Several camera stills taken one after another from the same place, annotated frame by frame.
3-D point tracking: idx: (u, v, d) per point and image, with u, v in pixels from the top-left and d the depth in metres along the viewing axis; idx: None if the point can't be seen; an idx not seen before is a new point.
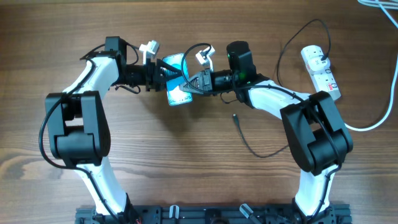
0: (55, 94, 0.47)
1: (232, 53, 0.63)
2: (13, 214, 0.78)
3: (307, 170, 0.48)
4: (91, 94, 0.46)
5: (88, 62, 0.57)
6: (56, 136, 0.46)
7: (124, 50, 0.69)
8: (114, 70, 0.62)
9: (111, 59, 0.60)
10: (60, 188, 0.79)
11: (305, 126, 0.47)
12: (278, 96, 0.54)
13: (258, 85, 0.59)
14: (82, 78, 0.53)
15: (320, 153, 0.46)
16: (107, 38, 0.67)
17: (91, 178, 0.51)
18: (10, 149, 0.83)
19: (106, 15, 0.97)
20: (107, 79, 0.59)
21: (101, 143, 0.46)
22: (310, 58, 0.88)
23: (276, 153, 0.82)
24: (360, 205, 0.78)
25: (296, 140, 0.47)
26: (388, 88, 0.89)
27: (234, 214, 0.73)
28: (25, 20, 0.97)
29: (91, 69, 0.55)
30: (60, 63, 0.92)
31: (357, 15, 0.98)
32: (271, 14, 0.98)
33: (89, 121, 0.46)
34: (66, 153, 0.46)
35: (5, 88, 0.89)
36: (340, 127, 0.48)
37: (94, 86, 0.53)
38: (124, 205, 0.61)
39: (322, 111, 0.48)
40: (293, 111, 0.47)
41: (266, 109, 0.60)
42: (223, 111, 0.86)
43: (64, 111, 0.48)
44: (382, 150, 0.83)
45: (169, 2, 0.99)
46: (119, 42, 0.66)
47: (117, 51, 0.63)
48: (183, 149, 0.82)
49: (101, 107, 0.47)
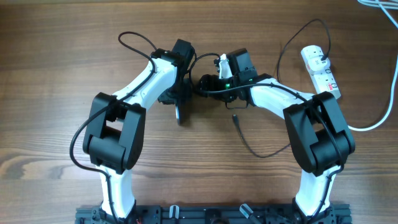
0: (106, 96, 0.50)
1: (231, 56, 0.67)
2: (13, 214, 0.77)
3: (309, 170, 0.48)
4: (137, 111, 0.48)
5: (150, 63, 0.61)
6: (92, 135, 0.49)
7: (190, 56, 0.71)
8: (171, 78, 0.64)
9: (173, 66, 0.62)
10: (60, 188, 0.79)
11: (308, 126, 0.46)
12: (282, 95, 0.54)
13: (260, 83, 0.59)
14: (138, 83, 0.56)
15: (322, 154, 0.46)
16: (178, 41, 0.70)
17: (109, 181, 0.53)
18: (10, 148, 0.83)
19: (107, 15, 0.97)
20: (163, 86, 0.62)
21: (129, 158, 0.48)
22: (310, 58, 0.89)
23: (276, 153, 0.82)
24: (359, 205, 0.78)
25: (297, 140, 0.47)
26: (388, 88, 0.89)
27: (234, 214, 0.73)
28: (25, 20, 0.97)
29: (150, 75, 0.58)
30: (61, 63, 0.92)
31: (358, 15, 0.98)
32: (272, 14, 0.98)
33: (126, 135, 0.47)
34: (95, 154, 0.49)
35: (5, 88, 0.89)
36: (343, 128, 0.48)
37: (145, 96, 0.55)
38: (130, 210, 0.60)
39: (326, 112, 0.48)
40: (296, 111, 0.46)
41: (267, 107, 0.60)
42: (222, 111, 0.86)
43: (108, 114, 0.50)
44: (382, 150, 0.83)
45: (169, 3, 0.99)
46: (188, 48, 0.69)
47: (181, 58, 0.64)
48: (184, 148, 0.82)
49: (142, 125, 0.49)
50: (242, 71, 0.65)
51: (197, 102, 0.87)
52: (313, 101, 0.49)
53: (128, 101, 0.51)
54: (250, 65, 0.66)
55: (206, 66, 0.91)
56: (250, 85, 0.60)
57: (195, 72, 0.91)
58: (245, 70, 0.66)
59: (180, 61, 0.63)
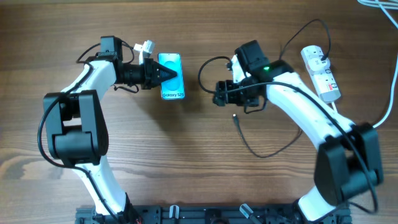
0: (53, 93, 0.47)
1: (240, 50, 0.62)
2: (13, 214, 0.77)
3: (331, 203, 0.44)
4: (88, 93, 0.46)
5: (86, 65, 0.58)
6: (55, 135, 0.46)
7: (119, 48, 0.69)
8: (111, 73, 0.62)
9: (109, 62, 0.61)
10: (60, 188, 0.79)
11: (344, 163, 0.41)
12: (311, 110, 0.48)
13: (282, 82, 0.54)
14: (79, 79, 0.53)
15: (351, 193, 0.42)
16: (101, 38, 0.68)
17: (90, 177, 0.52)
18: (10, 148, 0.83)
19: (107, 15, 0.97)
20: (106, 81, 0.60)
21: (99, 142, 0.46)
22: (310, 58, 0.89)
23: (276, 153, 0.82)
24: (360, 205, 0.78)
25: (328, 175, 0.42)
26: (388, 88, 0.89)
27: (234, 214, 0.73)
28: (25, 20, 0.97)
29: (89, 71, 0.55)
30: (61, 63, 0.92)
31: (358, 15, 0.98)
32: (272, 14, 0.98)
33: (86, 120, 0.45)
34: (65, 153, 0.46)
35: (5, 89, 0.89)
36: (378, 167, 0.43)
37: (92, 86, 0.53)
38: (124, 204, 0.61)
39: (362, 145, 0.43)
40: (334, 147, 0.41)
41: (283, 109, 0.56)
42: (222, 110, 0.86)
43: (63, 110, 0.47)
44: (382, 150, 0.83)
45: (169, 2, 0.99)
46: (113, 42, 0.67)
47: (113, 55, 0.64)
48: (183, 148, 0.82)
49: (97, 107, 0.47)
50: (254, 63, 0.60)
51: (196, 101, 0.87)
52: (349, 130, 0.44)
53: (76, 92, 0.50)
54: (261, 56, 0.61)
55: (206, 66, 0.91)
56: (268, 81, 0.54)
57: (194, 72, 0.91)
58: (255, 61, 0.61)
59: (113, 58, 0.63)
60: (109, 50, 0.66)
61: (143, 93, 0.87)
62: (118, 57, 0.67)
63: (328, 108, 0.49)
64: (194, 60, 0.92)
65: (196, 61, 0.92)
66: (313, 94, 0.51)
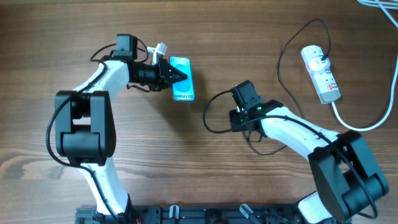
0: (66, 91, 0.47)
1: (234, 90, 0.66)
2: (13, 214, 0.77)
3: (341, 218, 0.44)
4: (101, 94, 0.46)
5: (100, 63, 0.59)
6: (63, 134, 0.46)
7: (135, 47, 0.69)
8: (124, 74, 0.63)
9: (124, 63, 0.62)
10: (60, 188, 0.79)
11: (338, 173, 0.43)
12: (301, 132, 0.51)
13: (272, 114, 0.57)
14: (93, 78, 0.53)
15: (354, 200, 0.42)
16: (117, 36, 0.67)
17: (94, 177, 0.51)
18: (10, 148, 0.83)
19: (107, 15, 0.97)
20: (119, 82, 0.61)
21: (106, 144, 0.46)
22: (310, 58, 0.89)
23: (276, 152, 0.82)
24: None
25: (326, 188, 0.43)
26: (388, 88, 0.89)
27: (234, 214, 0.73)
28: (25, 20, 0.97)
29: (104, 71, 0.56)
30: (61, 63, 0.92)
31: (359, 15, 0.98)
32: (272, 14, 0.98)
33: (96, 121, 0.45)
34: (71, 152, 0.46)
35: (5, 88, 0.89)
36: (374, 170, 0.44)
37: (105, 86, 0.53)
38: (126, 205, 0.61)
39: (353, 153, 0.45)
40: (324, 157, 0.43)
41: (281, 139, 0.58)
42: (222, 111, 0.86)
43: (73, 109, 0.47)
44: (382, 150, 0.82)
45: (169, 2, 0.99)
46: (130, 41, 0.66)
47: (129, 56, 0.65)
48: (183, 148, 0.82)
49: (109, 108, 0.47)
50: (248, 102, 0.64)
51: (196, 101, 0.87)
52: (338, 141, 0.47)
53: (88, 91, 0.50)
54: (255, 95, 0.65)
55: (206, 66, 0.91)
56: (261, 116, 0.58)
57: (195, 71, 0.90)
58: (251, 100, 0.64)
59: (129, 60, 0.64)
60: (125, 50, 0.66)
61: (143, 94, 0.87)
62: (133, 57, 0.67)
63: (316, 127, 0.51)
64: (194, 60, 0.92)
65: (196, 61, 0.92)
66: (298, 117, 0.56)
